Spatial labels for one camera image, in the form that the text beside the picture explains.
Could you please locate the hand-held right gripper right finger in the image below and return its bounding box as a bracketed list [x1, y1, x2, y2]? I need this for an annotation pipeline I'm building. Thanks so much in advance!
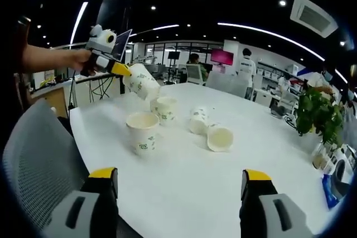
[239, 168, 313, 238]

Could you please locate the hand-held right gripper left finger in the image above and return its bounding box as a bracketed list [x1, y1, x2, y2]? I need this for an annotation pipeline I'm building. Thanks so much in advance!
[41, 167, 119, 238]

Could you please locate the person's left hand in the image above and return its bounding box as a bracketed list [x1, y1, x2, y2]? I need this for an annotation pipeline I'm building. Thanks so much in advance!
[66, 49, 93, 71]

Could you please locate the black laptop stand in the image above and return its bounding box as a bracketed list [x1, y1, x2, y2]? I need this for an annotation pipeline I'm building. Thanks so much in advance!
[74, 71, 126, 95]

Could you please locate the white laptop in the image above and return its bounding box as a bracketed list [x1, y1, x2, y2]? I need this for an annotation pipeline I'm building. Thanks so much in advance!
[111, 28, 133, 62]

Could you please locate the long ceiling light strip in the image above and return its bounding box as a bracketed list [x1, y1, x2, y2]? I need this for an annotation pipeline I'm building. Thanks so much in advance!
[69, 1, 89, 45]
[217, 22, 326, 62]

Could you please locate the black monitor on stand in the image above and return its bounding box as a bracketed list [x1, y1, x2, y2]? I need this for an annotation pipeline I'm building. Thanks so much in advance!
[167, 51, 181, 84]

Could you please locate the wooden side desk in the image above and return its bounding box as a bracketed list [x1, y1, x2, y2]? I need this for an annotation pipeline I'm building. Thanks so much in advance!
[30, 86, 69, 119]

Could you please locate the blue wipes packet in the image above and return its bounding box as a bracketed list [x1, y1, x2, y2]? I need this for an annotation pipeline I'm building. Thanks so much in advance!
[322, 173, 342, 210]

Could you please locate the white table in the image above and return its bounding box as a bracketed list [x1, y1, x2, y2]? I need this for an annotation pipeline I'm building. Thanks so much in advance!
[69, 81, 349, 238]

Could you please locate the white office chair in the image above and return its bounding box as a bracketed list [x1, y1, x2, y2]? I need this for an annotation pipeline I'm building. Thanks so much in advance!
[186, 64, 203, 85]

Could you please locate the glass jar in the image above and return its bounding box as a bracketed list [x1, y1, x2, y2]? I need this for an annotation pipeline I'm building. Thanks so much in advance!
[311, 143, 335, 171]

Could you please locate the grey mesh office chair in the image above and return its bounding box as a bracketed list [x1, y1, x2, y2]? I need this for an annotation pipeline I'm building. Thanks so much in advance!
[2, 100, 140, 238]

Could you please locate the white power strip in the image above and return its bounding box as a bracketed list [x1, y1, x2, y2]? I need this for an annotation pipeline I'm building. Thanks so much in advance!
[284, 115, 297, 129]

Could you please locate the small grey object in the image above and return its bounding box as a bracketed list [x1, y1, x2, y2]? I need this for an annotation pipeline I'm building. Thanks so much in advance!
[270, 105, 286, 119]

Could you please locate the pink monitor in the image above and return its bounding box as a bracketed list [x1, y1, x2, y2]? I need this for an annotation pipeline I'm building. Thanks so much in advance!
[210, 48, 235, 66]

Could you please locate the pale grey office chair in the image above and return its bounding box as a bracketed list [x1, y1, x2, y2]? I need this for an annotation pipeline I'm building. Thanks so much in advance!
[205, 70, 250, 98]

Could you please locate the green potted plant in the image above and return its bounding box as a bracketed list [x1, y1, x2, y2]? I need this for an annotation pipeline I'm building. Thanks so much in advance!
[295, 86, 345, 149]

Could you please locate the ceiling air vent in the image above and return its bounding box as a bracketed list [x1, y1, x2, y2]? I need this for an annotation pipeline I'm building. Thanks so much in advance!
[290, 0, 339, 38]

